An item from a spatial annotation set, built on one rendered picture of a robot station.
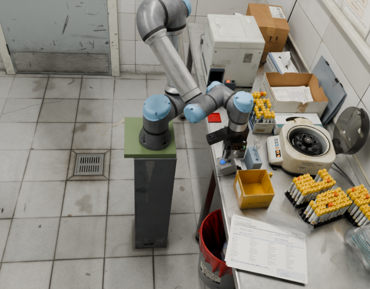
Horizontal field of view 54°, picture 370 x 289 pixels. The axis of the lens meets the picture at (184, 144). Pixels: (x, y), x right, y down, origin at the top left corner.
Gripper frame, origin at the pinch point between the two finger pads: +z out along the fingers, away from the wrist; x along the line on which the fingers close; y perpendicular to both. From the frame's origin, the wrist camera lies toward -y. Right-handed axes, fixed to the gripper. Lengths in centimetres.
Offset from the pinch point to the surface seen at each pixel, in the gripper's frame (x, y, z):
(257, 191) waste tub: -12.4, 14.8, 7.6
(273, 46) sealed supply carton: 97, 50, 3
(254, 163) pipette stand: -4.1, 13.0, -1.4
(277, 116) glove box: 29.0, 33.6, 1.4
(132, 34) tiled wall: 193, -41, 54
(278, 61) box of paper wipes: 79, 48, 2
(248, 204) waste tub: -20.8, 8.2, 4.9
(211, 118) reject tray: 34.6, 1.0, 8.1
